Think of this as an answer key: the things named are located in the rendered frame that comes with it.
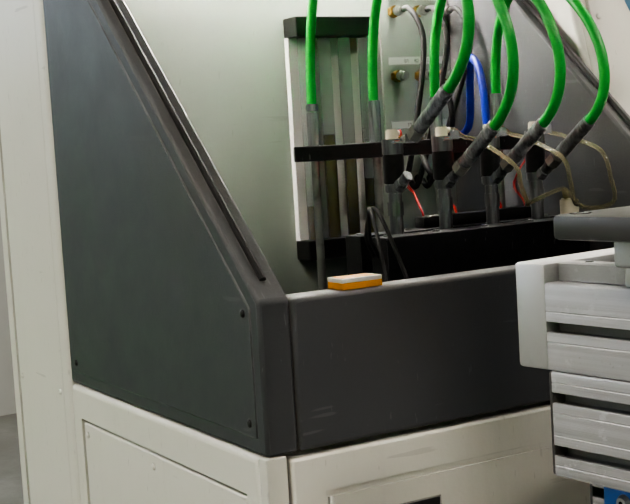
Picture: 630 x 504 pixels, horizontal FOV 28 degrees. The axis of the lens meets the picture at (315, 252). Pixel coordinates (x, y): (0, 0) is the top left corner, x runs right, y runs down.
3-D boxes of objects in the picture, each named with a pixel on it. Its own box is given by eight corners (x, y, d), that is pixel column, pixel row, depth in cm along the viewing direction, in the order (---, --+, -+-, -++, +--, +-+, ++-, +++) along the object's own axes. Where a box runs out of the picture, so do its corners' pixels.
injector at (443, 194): (457, 295, 166) (449, 135, 164) (435, 292, 170) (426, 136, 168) (474, 292, 167) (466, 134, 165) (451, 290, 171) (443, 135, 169)
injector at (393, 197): (407, 302, 162) (398, 138, 160) (385, 299, 166) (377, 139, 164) (425, 299, 163) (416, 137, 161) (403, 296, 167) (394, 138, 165)
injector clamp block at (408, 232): (393, 355, 159) (386, 236, 158) (351, 347, 168) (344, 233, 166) (593, 322, 176) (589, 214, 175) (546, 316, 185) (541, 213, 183)
